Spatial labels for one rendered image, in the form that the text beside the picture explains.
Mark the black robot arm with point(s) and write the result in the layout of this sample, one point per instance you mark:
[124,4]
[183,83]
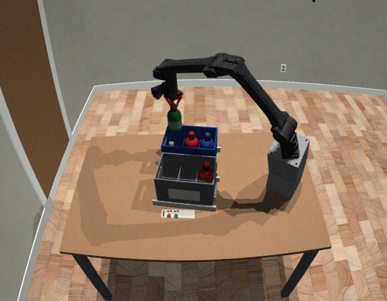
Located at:
[283,125]

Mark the green bottle with pale green label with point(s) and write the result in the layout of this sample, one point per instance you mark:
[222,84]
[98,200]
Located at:
[174,120]

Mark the dark grey crate with dividers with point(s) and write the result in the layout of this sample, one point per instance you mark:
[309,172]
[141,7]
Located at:
[179,179]

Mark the white paper pick list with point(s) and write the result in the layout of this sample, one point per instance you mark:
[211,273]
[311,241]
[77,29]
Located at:
[177,213]

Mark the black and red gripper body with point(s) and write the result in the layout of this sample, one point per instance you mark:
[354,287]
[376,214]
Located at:
[176,95]

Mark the blue crate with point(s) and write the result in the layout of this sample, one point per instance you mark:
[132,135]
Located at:
[179,139]

